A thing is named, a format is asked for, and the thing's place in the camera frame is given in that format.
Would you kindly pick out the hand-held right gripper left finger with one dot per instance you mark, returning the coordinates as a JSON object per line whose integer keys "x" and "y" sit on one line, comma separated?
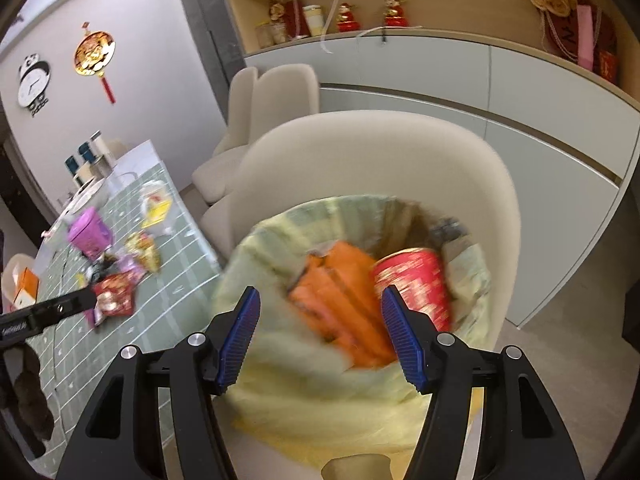
{"x": 240, "y": 340}

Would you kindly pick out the dark glass cabinet door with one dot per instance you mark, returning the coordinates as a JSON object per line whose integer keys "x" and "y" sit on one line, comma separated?
{"x": 205, "y": 35}

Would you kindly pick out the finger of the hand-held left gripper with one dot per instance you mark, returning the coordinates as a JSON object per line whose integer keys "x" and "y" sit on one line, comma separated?
{"x": 62, "y": 307}

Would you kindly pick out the teal bottle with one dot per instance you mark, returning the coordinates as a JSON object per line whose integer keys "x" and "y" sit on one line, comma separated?
{"x": 86, "y": 152}
{"x": 72, "y": 166}

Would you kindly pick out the small red gift bag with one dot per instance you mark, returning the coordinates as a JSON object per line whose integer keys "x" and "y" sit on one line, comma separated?
{"x": 290, "y": 17}

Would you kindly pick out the white yellow dispenser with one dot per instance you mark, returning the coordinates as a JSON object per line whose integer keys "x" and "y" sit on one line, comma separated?
{"x": 156, "y": 205}

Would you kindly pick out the yellow white cup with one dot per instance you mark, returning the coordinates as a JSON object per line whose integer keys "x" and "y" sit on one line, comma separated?
{"x": 312, "y": 21}

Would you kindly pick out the large patterned bowl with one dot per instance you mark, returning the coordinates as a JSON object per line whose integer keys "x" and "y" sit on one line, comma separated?
{"x": 85, "y": 192}

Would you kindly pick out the pink plastic bag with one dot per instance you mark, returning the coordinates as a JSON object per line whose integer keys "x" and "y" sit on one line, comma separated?
{"x": 132, "y": 266}

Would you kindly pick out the green checked tablecloth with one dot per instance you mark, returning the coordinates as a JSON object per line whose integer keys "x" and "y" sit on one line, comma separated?
{"x": 165, "y": 310}

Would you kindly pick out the orange plastic bag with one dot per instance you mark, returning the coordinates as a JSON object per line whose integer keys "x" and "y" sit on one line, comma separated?
{"x": 340, "y": 300}

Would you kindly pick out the red figurine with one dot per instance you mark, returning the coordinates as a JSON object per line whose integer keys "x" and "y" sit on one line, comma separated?
{"x": 396, "y": 12}
{"x": 347, "y": 17}

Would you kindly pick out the red paper cup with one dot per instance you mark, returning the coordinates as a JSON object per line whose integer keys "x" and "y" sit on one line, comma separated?
{"x": 415, "y": 280}

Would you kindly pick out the small glass jar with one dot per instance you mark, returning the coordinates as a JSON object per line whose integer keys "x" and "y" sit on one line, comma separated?
{"x": 263, "y": 35}

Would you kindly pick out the pink plastic container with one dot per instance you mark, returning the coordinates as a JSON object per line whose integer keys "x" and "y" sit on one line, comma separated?
{"x": 87, "y": 232}

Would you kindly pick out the grey sideboard cabinet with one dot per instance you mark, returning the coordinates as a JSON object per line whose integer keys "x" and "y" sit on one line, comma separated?
{"x": 450, "y": 85}

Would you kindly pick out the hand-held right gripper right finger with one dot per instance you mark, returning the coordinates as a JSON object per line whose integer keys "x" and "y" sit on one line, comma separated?
{"x": 400, "y": 340}

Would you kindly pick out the red snack packet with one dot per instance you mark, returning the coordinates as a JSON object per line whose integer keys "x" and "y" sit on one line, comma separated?
{"x": 115, "y": 295}

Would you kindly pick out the large red gift bag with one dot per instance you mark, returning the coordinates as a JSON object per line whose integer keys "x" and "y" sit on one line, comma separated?
{"x": 565, "y": 25}

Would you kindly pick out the white bottle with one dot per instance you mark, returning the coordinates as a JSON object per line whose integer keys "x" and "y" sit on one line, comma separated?
{"x": 100, "y": 144}

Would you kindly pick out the red gold wall ornament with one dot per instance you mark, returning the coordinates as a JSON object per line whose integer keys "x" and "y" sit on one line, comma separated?
{"x": 94, "y": 52}

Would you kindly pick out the wooden shelf unit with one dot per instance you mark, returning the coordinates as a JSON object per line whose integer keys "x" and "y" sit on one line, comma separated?
{"x": 465, "y": 0}

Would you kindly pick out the red yellow snack wrapper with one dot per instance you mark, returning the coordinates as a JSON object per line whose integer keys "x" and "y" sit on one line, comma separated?
{"x": 145, "y": 250}

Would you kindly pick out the panda wall clock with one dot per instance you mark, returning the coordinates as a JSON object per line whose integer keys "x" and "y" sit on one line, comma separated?
{"x": 34, "y": 82}

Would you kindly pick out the steel cup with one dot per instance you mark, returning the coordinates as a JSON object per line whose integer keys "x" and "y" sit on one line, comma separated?
{"x": 105, "y": 162}

